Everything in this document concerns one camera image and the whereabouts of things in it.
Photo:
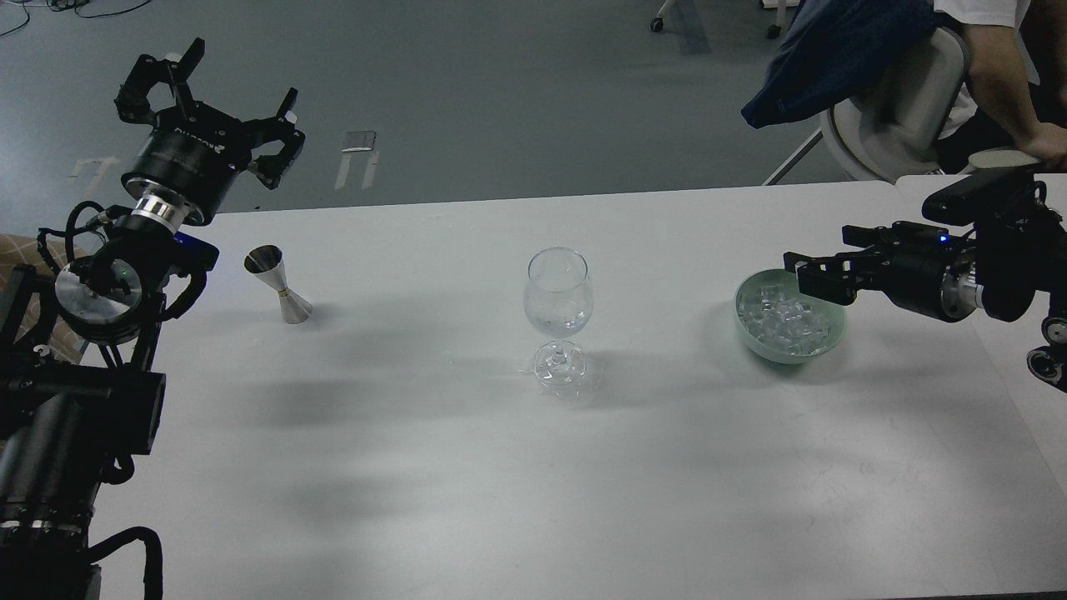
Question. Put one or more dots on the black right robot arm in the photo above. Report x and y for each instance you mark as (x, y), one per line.
(988, 242)

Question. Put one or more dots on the person's hand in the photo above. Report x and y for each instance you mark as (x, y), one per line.
(1047, 143)

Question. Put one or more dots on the green bowl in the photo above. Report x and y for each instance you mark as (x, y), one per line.
(836, 313)

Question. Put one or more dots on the grey office chair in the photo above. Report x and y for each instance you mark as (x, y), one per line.
(888, 129)

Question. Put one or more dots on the pile of ice cubes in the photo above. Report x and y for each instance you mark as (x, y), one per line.
(784, 321)

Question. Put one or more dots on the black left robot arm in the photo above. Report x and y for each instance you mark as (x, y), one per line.
(80, 397)

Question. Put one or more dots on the clear wine glass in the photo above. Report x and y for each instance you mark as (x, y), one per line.
(558, 301)

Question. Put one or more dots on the person in white shirt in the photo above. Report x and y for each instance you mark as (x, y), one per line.
(1016, 75)

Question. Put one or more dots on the dark blue jacket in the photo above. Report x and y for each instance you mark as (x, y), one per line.
(832, 50)

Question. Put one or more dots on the steel cocktail jigger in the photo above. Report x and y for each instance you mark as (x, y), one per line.
(266, 264)

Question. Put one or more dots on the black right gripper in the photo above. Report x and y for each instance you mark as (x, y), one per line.
(921, 273)

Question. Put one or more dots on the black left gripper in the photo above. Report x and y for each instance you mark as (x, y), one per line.
(189, 161)

